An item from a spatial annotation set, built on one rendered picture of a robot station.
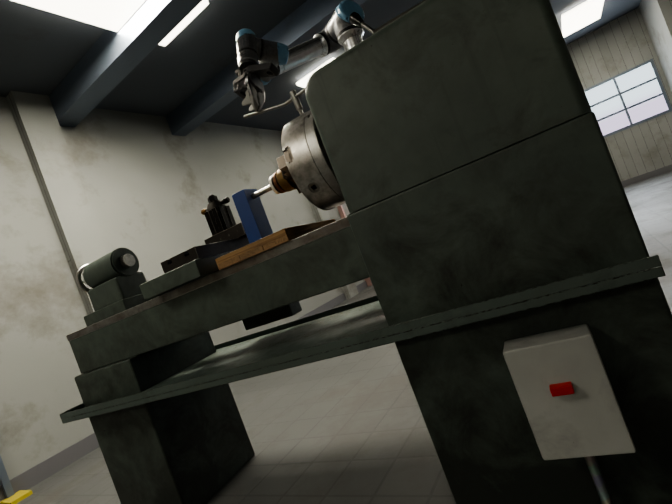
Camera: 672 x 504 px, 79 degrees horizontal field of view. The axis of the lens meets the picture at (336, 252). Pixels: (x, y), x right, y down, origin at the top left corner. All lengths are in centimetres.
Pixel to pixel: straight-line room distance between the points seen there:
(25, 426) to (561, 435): 358
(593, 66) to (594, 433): 953
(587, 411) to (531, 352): 16
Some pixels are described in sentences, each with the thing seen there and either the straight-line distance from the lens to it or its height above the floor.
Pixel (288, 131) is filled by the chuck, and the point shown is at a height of 118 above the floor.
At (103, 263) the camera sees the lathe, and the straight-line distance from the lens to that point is 207.
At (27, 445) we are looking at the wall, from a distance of 398.
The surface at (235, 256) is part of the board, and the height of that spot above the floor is 89.
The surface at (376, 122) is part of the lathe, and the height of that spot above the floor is 105.
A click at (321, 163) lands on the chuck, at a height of 104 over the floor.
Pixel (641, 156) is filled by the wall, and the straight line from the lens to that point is 1020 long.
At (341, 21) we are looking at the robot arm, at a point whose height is 166.
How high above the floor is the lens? 77
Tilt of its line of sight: level
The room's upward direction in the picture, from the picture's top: 21 degrees counter-clockwise
